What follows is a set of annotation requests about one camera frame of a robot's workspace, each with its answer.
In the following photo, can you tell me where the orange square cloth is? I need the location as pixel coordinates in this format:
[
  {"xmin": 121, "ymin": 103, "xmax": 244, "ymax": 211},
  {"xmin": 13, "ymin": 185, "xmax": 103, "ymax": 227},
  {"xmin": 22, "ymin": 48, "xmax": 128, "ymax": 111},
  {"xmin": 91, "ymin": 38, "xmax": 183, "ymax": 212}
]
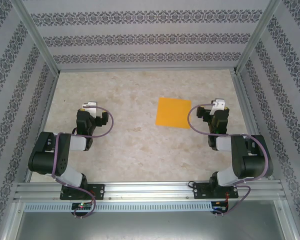
[{"xmin": 155, "ymin": 97, "xmax": 192, "ymax": 130}]

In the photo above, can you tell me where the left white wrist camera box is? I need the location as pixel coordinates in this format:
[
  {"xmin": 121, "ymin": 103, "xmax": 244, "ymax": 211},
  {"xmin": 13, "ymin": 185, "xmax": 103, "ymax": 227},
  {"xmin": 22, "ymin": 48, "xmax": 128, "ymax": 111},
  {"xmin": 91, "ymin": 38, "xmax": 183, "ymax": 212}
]
[{"xmin": 81, "ymin": 101, "xmax": 99, "ymax": 114}]

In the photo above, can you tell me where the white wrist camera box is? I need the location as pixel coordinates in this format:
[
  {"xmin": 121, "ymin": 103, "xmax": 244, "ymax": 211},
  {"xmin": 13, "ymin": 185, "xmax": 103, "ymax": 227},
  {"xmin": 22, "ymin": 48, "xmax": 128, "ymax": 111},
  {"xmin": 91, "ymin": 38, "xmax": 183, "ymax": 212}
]
[
  {"xmin": 81, "ymin": 101, "xmax": 99, "ymax": 114},
  {"xmin": 210, "ymin": 98, "xmax": 227, "ymax": 115}
]

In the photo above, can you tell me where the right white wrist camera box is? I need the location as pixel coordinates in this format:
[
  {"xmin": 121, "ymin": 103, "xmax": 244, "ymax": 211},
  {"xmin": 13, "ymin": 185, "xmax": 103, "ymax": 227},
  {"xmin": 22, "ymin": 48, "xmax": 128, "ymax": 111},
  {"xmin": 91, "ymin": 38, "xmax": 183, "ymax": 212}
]
[{"xmin": 210, "ymin": 98, "xmax": 227, "ymax": 115}]

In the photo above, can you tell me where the aluminium side rail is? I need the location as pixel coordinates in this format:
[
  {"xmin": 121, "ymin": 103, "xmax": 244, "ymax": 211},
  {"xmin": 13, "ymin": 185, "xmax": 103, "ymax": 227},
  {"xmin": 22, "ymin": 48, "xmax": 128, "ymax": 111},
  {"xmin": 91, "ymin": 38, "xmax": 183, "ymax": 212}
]
[
  {"xmin": 24, "ymin": 72, "xmax": 60, "ymax": 183},
  {"xmin": 231, "ymin": 71, "xmax": 275, "ymax": 181}
]

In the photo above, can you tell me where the aluminium back rail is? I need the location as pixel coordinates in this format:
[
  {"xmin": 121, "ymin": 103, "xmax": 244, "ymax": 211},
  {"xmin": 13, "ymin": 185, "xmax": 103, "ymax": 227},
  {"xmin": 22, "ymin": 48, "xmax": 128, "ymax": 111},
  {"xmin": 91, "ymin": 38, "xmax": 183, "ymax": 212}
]
[{"xmin": 57, "ymin": 66, "xmax": 237, "ymax": 74}]

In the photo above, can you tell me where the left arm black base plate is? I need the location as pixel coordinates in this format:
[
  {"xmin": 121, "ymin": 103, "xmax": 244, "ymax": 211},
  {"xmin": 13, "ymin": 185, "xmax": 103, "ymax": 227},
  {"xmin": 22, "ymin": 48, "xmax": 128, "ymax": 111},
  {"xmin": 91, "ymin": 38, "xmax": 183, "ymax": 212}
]
[{"xmin": 59, "ymin": 183, "xmax": 106, "ymax": 201}]

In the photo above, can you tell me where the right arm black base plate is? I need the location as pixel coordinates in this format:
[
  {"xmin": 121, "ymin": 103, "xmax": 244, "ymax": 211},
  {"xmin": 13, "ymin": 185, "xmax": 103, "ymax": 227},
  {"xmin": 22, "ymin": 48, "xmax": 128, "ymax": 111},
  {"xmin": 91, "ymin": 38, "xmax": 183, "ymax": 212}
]
[{"xmin": 193, "ymin": 181, "xmax": 240, "ymax": 200}]

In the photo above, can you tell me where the aluminium mounting rail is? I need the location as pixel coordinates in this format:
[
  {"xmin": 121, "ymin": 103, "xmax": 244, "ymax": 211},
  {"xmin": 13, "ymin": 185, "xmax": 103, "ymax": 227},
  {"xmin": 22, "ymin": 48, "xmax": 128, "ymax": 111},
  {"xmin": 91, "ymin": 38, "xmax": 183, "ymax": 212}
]
[{"xmin": 13, "ymin": 180, "xmax": 287, "ymax": 202}]

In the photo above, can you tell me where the aluminium frame post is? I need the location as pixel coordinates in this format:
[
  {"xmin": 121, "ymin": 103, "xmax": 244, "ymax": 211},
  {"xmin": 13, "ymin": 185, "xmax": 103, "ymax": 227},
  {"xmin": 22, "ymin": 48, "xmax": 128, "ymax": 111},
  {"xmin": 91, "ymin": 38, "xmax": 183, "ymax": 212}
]
[
  {"xmin": 11, "ymin": 0, "xmax": 61, "ymax": 76},
  {"xmin": 233, "ymin": 0, "xmax": 282, "ymax": 75}
]

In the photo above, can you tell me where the slotted grey cable duct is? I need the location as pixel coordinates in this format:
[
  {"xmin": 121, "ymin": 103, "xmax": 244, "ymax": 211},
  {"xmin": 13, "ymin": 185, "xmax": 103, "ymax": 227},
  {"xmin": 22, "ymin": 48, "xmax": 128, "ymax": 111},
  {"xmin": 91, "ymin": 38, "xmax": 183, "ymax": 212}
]
[{"xmin": 23, "ymin": 201, "xmax": 214, "ymax": 213}]

